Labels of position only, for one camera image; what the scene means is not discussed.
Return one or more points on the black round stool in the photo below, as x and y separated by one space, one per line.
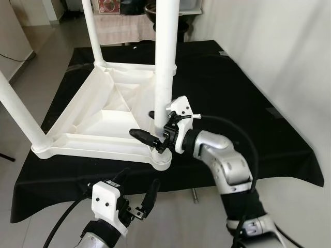
182 35

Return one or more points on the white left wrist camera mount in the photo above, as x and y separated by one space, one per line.
106 201

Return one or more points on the pink checked cloth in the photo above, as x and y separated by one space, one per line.
124 30

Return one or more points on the black bag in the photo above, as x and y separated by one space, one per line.
134 6

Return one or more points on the white plastic children table top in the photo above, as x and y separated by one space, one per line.
98 119

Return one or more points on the metal table foot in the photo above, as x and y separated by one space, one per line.
195 195

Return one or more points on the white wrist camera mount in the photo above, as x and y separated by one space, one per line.
106 201
182 108

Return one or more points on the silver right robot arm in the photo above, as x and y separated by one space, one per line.
227 165

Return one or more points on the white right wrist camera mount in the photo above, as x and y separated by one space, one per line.
182 108

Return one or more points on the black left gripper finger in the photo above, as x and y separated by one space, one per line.
122 176
151 195

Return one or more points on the clear plastic storage box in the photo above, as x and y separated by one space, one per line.
190 4

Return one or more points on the black tablecloth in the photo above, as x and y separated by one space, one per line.
248 134

